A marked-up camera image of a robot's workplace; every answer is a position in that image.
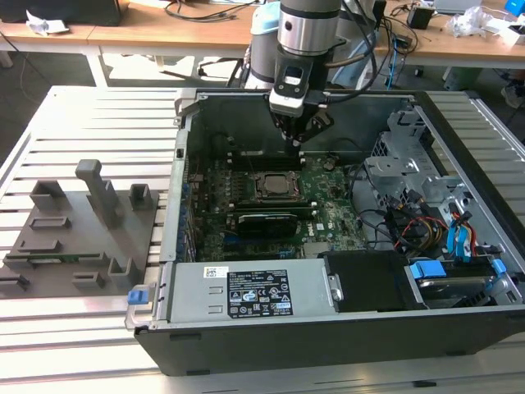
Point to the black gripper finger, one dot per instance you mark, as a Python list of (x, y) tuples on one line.
[(283, 129), (320, 123)]

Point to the silver square CPU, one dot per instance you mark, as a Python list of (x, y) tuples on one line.
[(278, 184)]

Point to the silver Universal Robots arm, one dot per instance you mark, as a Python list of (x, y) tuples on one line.
[(307, 28)]

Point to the black-latched RAM slot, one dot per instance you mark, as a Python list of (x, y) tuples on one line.
[(270, 166), (270, 157), (270, 201), (270, 209)]

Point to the round coin battery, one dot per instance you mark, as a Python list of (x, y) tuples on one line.
[(328, 165)]

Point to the green motherboard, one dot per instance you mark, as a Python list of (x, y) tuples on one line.
[(340, 197)]

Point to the silver metal drive cage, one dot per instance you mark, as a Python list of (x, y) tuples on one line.
[(389, 170)]

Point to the black graphics card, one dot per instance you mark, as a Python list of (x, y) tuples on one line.
[(266, 225)]

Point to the small black box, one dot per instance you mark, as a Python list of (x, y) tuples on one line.
[(419, 18)]

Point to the blue expansion slot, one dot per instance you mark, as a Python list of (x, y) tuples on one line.
[(231, 241)]

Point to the silver chipset heat sink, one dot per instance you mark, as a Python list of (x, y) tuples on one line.
[(316, 249)]

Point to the grey-green cabinet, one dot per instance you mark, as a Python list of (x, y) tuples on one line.
[(463, 80)]

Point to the flat grey device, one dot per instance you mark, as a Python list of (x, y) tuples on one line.
[(457, 5)]

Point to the clear plastic bags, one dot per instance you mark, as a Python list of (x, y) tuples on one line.
[(471, 20)]

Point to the blue disk carrier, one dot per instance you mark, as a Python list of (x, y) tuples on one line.
[(426, 271)]

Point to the grey parts rack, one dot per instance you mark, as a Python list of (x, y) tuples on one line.
[(131, 238)]

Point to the silver power supply with label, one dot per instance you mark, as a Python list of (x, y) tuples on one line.
[(197, 295)]

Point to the white sneaker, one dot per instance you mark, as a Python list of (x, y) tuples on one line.
[(514, 96)]

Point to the white cardboard box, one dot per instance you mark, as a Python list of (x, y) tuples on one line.
[(517, 35)]

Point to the small blue box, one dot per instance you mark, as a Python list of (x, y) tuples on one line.
[(512, 6)]

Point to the silver hard disk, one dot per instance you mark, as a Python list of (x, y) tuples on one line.
[(451, 284)]

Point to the black open PC case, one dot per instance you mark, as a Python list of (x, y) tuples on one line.
[(287, 344)]

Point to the blue case latch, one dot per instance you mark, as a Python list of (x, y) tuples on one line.
[(137, 297)]

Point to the large black case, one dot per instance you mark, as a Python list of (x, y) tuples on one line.
[(82, 12)]

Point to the green RAM stick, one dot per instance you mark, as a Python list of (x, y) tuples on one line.
[(67, 258)]

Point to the crumpled white paper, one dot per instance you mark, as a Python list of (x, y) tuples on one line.
[(45, 24)]

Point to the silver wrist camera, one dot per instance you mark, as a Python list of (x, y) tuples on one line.
[(287, 102)]

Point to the wooden desk white frame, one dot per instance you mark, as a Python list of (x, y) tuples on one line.
[(451, 49), (156, 37)]

